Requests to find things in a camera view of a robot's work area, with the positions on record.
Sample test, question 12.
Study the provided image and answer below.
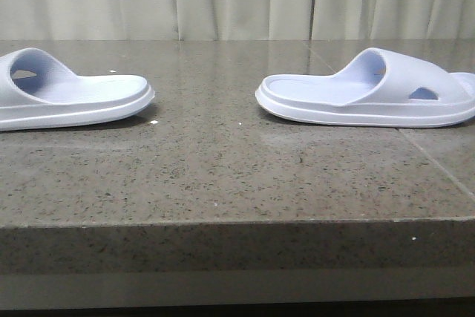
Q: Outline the light blue slipper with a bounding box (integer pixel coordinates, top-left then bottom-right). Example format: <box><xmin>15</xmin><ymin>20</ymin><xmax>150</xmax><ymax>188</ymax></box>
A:
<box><xmin>1</xmin><ymin>48</ymin><xmax>155</xmax><ymax>131</ymax></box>
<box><xmin>255</xmin><ymin>48</ymin><xmax>474</xmax><ymax>128</ymax></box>

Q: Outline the grey-green curtain backdrop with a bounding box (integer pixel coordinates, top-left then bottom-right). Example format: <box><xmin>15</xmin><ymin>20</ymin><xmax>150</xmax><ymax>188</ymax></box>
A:
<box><xmin>1</xmin><ymin>0</ymin><xmax>474</xmax><ymax>40</ymax></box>

